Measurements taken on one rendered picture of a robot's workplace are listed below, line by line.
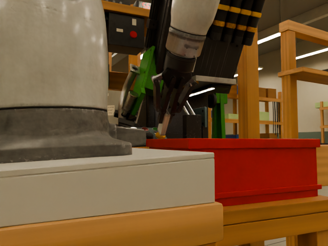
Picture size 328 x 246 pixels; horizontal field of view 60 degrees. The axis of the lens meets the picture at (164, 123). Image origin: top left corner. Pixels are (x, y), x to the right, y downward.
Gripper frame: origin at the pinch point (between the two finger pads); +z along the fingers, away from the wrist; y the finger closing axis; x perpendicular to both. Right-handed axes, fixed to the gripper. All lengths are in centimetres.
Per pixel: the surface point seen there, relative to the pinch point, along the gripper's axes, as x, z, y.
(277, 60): 823, 185, 824
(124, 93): 39.5, 10.3, -1.2
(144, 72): 31.7, -2.5, 2.6
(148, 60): 34.3, -6.4, 3.9
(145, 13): 72, -17, 11
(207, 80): 13.4, -8.7, 18.1
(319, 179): -10, 16, 62
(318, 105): 540, 238, 793
